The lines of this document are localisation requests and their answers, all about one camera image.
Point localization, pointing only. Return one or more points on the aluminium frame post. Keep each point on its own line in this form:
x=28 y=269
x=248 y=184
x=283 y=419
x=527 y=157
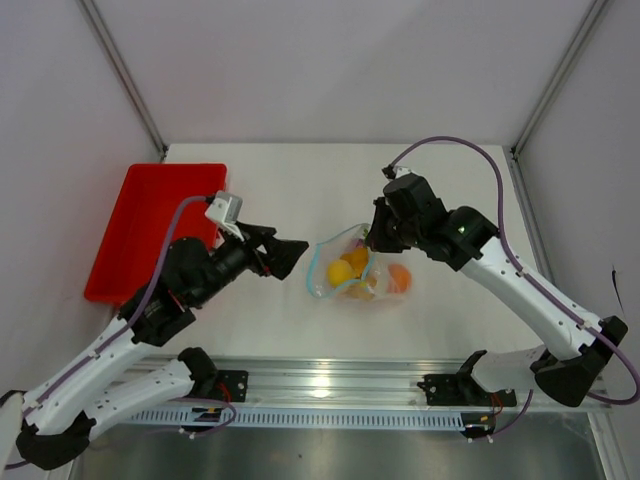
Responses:
x=577 y=45
x=122 y=73

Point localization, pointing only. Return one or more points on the yellow toy pepper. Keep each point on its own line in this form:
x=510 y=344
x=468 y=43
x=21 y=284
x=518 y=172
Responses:
x=339 y=272

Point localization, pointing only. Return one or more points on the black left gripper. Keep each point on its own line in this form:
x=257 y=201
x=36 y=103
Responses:
x=283 y=253

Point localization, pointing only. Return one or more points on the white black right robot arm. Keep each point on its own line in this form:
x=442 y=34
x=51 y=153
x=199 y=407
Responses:
x=576 y=344

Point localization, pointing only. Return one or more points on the right aluminium frame post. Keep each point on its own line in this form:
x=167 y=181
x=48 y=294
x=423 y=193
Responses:
x=577 y=45

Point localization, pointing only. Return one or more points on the yellow toy ginger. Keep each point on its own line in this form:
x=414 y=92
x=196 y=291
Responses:
x=358 y=259

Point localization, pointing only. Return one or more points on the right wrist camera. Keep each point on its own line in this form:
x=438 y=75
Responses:
x=393 y=172

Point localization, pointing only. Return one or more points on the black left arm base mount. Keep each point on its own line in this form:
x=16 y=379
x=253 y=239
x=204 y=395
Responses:
x=230 y=386

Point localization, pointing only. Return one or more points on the red plastic tray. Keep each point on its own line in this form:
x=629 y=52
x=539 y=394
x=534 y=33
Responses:
x=148 y=199

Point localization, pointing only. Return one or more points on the clear zip top bag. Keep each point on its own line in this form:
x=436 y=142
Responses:
x=376 y=274

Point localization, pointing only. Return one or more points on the left aluminium frame post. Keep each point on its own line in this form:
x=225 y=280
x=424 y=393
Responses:
x=122 y=73

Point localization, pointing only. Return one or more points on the white slotted cable duct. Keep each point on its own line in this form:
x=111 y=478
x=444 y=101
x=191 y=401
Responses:
x=412 y=420

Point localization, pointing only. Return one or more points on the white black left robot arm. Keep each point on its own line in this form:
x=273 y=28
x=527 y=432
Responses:
x=61 y=417

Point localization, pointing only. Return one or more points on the aluminium table edge rail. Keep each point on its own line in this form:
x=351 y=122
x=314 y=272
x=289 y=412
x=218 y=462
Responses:
x=335 y=383

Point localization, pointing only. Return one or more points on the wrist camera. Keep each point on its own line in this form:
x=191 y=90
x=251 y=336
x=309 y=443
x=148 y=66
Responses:
x=393 y=172
x=223 y=211

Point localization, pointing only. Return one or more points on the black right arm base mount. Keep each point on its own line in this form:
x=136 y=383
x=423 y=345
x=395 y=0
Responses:
x=452 y=390

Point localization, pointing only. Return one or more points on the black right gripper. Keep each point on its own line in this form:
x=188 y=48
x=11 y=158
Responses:
x=376 y=237

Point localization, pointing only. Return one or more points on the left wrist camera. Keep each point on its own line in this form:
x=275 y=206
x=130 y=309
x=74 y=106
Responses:
x=223 y=211

